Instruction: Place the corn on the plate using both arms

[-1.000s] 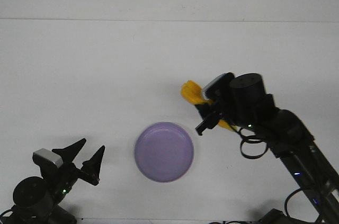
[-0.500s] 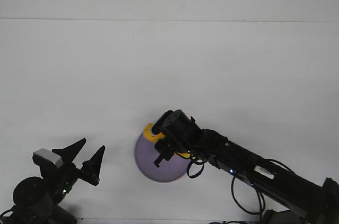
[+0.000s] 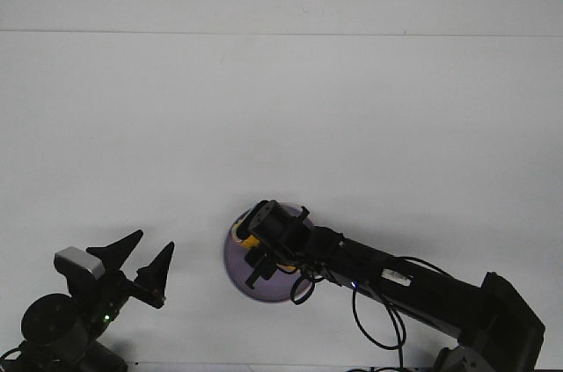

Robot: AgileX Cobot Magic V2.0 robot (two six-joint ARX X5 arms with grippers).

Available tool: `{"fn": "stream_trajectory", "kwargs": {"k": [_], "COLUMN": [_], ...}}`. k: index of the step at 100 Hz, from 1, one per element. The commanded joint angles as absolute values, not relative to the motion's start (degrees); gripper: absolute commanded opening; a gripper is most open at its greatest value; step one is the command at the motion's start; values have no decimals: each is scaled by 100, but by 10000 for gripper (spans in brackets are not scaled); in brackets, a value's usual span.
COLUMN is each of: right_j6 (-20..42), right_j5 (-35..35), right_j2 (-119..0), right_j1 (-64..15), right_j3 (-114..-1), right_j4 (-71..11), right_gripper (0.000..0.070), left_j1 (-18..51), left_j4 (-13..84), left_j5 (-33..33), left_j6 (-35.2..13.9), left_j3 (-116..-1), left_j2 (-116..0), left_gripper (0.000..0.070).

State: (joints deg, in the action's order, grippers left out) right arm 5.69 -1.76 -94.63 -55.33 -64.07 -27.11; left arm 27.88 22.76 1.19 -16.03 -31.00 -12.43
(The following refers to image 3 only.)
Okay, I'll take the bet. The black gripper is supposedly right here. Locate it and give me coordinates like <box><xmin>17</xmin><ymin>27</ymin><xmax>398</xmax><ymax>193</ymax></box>
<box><xmin>66</xmin><ymin>230</ymin><xmax>175</xmax><ymax>337</ymax></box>
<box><xmin>237</xmin><ymin>200</ymin><xmax>321</xmax><ymax>288</ymax></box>

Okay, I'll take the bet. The yellow corn cob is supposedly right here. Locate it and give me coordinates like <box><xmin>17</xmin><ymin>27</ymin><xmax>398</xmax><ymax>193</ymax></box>
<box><xmin>230</xmin><ymin>210</ymin><xmax>296</xmax><ymax>274</ymax></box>

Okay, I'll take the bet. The purple round plate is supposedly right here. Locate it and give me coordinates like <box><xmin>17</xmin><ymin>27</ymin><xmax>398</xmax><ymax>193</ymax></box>
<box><xmin>223</xmin><ymin>231</ymin><xmax>316</xmax><ymax>304</ymax></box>

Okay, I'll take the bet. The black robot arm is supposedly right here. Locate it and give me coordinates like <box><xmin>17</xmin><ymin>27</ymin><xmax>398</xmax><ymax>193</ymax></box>
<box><xmin>1</xmin><ymin>230</ymin><xmax>175</xmax><ymax>371</ymax></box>
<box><xmin>230</xmin><ymin>200</ymin><xmax>545</xmax><ymax>371</ymax></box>

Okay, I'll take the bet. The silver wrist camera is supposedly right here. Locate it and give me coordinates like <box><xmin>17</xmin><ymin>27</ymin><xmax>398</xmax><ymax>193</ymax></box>
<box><xmin>54</xmin><ymin>246</ymin><xmax>106</xmax><ymax>281</ymax></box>

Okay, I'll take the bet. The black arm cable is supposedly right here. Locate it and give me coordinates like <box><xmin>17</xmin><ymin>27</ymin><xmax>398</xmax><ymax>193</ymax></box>
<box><xmin>289</xmin><ymin>255</ymin><xmax>480</xmax><ymax>372</ymax></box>

